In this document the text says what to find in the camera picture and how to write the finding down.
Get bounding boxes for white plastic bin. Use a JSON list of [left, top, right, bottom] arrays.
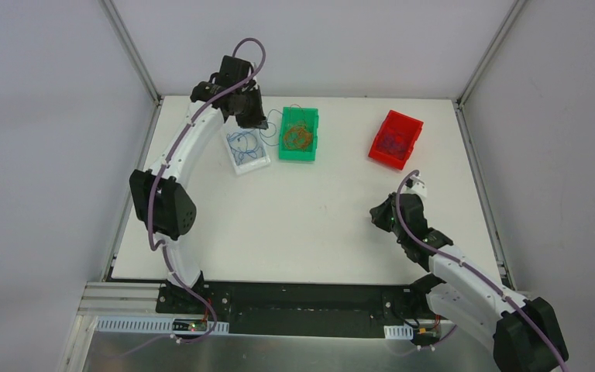
[[221, 123, 271, 175]]

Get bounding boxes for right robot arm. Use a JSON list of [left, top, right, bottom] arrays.
[[370, 193, 569, 371]]

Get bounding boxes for orange wire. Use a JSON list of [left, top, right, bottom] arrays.
[[282, 104, 314, 153]]

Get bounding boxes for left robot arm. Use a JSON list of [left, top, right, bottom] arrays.
[[129, 55, 267, 314]]

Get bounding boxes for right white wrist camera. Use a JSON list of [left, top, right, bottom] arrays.
[[405, 176, 428, 200]]

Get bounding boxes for purple wire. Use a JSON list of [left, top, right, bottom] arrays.
[[377, 130, 414, 161]]

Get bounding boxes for red plastic bin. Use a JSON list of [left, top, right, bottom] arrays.
[[368, 110, 424, 171]]

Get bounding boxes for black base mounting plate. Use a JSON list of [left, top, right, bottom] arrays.
[[156, 276, 436, 339]]

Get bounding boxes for green plastic bin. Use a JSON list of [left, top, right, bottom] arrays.
[[278, 104, 319, 163]]

